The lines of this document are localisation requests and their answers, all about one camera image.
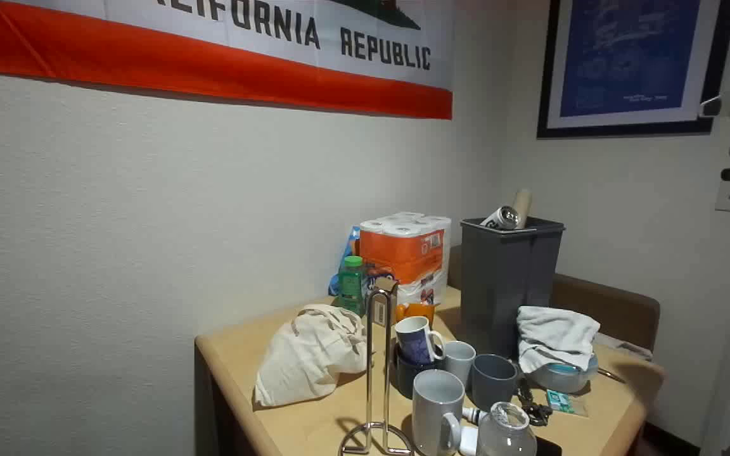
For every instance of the orange white paper towel pack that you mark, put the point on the orange white paper towel pack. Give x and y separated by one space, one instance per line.
404 255

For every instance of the clear bowl with lid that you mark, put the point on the clear bowl with lid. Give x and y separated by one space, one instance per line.
564 381

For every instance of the small white mug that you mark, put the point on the small white mug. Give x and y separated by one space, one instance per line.
460 359

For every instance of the silver drink can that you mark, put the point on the silver drink can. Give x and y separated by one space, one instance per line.
501 220

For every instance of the clear glass jar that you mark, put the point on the clear glass jar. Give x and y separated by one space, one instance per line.
507 433

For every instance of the green plastic bottle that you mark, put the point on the green plastic bottle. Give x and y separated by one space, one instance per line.
350 282

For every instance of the black key bunch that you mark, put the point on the black key bunch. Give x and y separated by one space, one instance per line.
536 411

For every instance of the blue spray bottle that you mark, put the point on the blue spray bottle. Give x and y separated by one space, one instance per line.
354 241

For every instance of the framed blue poster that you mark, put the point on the framed blue poster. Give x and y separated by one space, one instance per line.
635 59

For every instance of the navy and white mug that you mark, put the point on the navy and white mug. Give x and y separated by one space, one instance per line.
417 343

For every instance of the grey plastic bin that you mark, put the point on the grey plastic bin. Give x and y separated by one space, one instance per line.
501 281

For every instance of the teal small packet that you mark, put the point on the teal small packet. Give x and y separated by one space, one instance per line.
559 401

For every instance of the large white mug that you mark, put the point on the large white mug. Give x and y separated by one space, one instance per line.
434 409

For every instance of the silver paper towel stand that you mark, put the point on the silver paper towel stand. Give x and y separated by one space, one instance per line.
382 286

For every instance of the California Republic flag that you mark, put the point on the California Republic flag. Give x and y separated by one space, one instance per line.
214 78

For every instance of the small white case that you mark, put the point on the small white case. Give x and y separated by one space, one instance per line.
470 440

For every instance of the white crumpled cloth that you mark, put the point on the white crumpled cloth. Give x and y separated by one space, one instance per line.
555 334

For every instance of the white wall outlet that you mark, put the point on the white wall outlet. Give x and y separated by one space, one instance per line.
726 198

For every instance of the small metal tool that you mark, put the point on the small metal tool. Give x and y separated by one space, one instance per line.
611 373

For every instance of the dark grey mug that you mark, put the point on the dark grey mug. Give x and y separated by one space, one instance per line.
492 381

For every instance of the orange mug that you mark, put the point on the orange mug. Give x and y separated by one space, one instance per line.
417 311

